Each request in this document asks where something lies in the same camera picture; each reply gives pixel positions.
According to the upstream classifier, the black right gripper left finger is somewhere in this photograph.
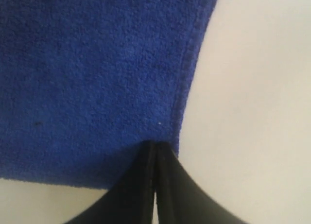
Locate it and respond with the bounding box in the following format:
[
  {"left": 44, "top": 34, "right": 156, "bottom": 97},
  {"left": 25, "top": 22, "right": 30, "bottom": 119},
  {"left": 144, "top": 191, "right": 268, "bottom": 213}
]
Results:
[{"left": 67, "top": 141, "right": 156, "bottom": 224}]

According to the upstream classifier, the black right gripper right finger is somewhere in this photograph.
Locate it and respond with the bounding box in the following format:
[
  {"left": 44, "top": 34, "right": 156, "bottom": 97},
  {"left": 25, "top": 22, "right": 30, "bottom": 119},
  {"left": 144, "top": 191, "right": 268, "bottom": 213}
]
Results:
[{"left": 155, "top": 142, "right": 244, "bottom": 224}]

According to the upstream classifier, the blue cloth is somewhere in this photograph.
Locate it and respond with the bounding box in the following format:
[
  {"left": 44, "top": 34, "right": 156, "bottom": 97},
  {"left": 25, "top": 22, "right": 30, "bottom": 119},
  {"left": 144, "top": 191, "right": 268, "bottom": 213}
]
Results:
[{"left": 0, "top": 0, "right": 217, "bottom": 188}]

